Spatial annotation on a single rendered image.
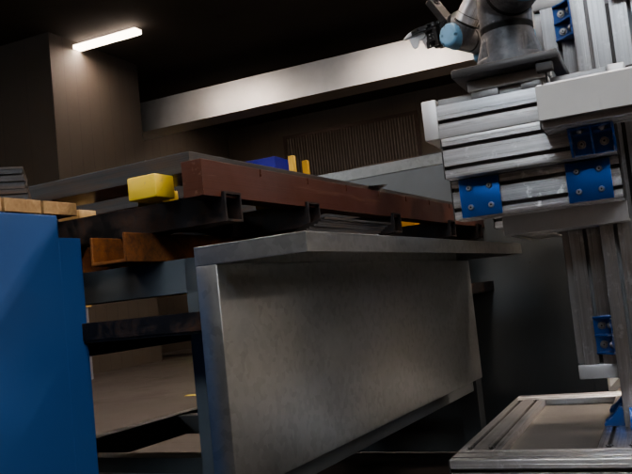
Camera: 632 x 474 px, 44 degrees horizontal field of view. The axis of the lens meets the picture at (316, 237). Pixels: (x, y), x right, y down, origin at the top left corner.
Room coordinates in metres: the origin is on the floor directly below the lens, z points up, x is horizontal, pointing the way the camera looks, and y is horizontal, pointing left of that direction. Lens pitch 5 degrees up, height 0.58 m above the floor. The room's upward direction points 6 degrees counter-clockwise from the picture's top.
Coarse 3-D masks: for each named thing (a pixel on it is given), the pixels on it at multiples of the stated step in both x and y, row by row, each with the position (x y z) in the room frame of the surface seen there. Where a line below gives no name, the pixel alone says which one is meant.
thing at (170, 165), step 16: (160, 160) 1.32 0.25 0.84; (176, 160) 1.30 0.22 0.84; (224, 160) 1.38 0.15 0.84; (80, 176) 1.41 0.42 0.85; (96, 176) 1.39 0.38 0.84; (112, 176) 1.37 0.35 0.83; (128, 176) 1.35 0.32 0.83; (176, 176) 1.33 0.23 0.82; (304, 176) 1.65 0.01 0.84; (32, 192) 1.46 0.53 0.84; (48, 192) 1.44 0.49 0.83; (64, 192) 1.43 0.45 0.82; (80, 192) 1.41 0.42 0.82; (96, 192) 1.41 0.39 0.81; (112, 192) 1.43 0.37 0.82; (400, 192) 2.13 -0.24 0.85; (80, 208) 1.73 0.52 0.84; (96, 208) 1.71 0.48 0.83; (112, 208) 1.67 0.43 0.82; (128, 208) 1.66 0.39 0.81
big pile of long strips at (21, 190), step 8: (0, 168) 1.27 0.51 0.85; (8, 168) 1.28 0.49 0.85; (16, 168) 1.28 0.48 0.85; (0, 176) 1.27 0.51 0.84; (8, 176) 1.27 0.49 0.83; (16, 176) 1.27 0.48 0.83; (24, 176) 1.34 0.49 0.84; (0, 184) 1.27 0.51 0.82; (8, 184) 1.27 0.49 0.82; (16, 184) 1.27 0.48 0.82; (24, 184) 1.29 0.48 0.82; (0, 192) 1.26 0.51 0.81; (8, 192) 1.26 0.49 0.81; (16, 192) 1.27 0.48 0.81; (24, 192) 1.27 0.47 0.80
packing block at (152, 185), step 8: (144, 176) 1.28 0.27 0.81; (152, 176) 1.27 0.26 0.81; (160, 176) 1.28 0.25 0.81; (168, 176) 1.30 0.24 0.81; (128, 184) 1.30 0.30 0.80; (136, 184) 1.29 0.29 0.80; (144, 184) 1.28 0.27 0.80; (152, 184) 1.27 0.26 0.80; (160, 184) 1.28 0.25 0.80; (168, 184) 1.30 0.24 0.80; (128, 192) 1.30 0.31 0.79; (136, 192) 1.29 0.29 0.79; (144, 192) 1.28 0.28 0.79; (152, 192) 1.27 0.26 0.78; (160, 192) 1.28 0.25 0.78; (168, 192) 1.30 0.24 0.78; (136, 200) 1.29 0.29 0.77; (144, 200) 1.30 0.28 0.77; (152, 200) 1.31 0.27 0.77; (160, 200) 1.32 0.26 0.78
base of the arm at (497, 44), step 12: (492, 24) 1.66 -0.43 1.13; (504, 24) 1.65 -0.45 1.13; (516, 24) 1.64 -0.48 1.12; (528, 24) 1.65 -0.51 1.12; (492, 36) 1.66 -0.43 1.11; (504, 36) 1.64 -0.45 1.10; (516, 36) 1.64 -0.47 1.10; (528, 36) 1.65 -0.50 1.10; (480, 48) 1.70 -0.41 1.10; (492, 48) 1.65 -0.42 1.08; (504, 48) 1.63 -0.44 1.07; (516, 48) 1.63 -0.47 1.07; (528, 48) 1.65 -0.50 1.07; (540, 48) 1.65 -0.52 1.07; (480, 60) 1.69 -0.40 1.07; (492, 60) 1.65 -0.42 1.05
